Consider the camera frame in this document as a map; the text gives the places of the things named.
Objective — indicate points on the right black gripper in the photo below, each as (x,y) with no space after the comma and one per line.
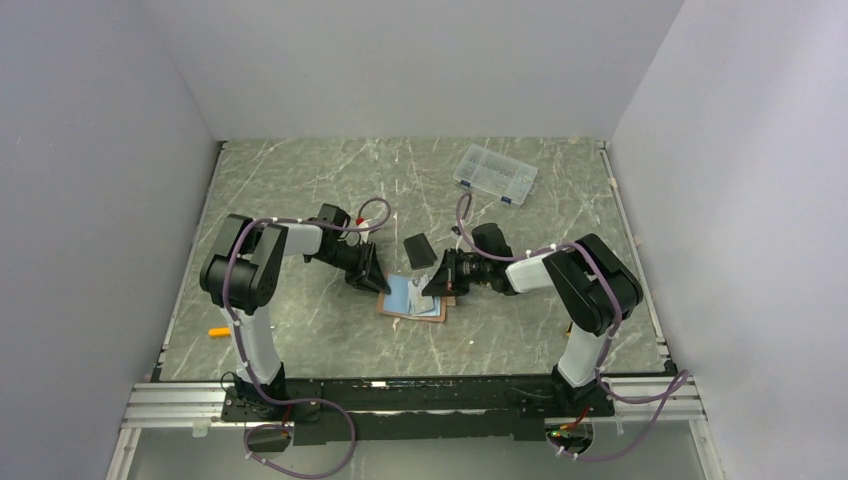
(446,281)

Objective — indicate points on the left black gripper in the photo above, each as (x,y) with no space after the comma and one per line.
(374,276)

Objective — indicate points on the single silver credit card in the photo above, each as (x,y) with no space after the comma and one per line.
(419,303)

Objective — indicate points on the brown leather card holder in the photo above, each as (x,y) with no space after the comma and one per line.
(406,300)

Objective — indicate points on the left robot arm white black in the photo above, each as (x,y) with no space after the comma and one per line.
(241,274)

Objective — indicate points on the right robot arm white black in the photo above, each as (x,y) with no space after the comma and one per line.
(596,288)

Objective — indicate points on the black credit cards stack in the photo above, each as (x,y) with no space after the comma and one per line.
(419,251)

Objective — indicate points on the clear plastic organizer box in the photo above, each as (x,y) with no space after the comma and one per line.
(509,180)

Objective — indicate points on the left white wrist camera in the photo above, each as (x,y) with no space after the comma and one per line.
(364,228)

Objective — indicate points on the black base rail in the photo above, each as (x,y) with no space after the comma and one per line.
(521,407)

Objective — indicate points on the yellow handled screwdriver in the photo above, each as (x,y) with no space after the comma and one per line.
(220,332)

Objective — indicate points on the aluminium frame rail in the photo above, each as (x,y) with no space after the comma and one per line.
(196,407)

